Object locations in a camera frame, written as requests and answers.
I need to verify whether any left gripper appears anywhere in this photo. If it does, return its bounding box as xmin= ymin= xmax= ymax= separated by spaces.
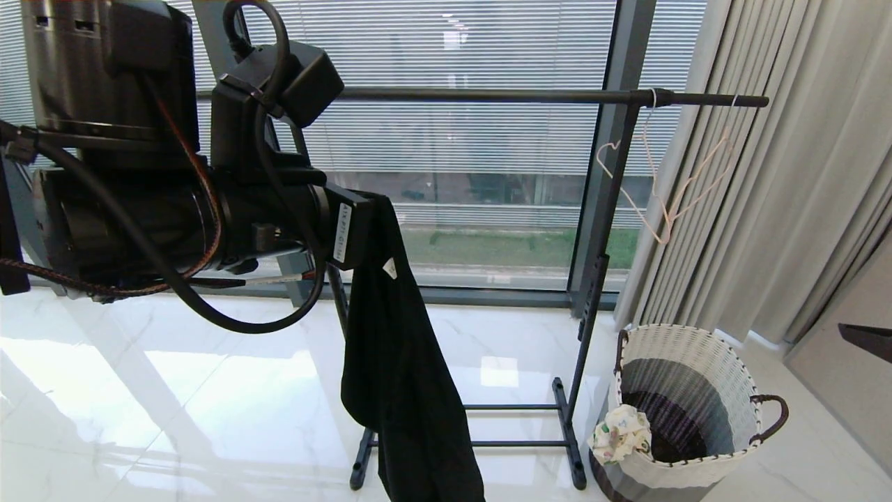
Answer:
xmin=209 ymin=167 xmax=380 ymax=274

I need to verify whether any black garment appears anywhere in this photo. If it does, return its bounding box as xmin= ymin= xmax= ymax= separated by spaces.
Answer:
xmin=340 ymin=192 xmax=486 ymax=502

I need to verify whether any black clothes rack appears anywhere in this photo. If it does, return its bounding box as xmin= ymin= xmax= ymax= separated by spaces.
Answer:
xmin=195 ymin=87 xmax=769 ymax=492

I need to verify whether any white laundry basket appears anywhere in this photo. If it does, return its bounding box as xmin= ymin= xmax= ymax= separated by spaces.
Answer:
xmin=589 ymin=323 xmax=790 ymax=502

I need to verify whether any window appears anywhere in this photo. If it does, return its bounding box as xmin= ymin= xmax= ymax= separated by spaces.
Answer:
xmin=0 ymin=0 xmax=708 ymax=311

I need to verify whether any cream printed garment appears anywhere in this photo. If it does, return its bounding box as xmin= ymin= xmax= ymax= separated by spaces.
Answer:
xmin=587 ymin=404 xmax=654 ymax=466

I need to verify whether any beige curtain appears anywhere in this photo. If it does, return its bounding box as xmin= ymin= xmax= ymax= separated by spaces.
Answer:
xmin=613 ymin=0 xmax=892 ymax=347

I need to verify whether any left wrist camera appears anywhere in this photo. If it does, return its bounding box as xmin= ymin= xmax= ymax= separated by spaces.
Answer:
xmin=209 ymin=38 xmax=346 ymax=185

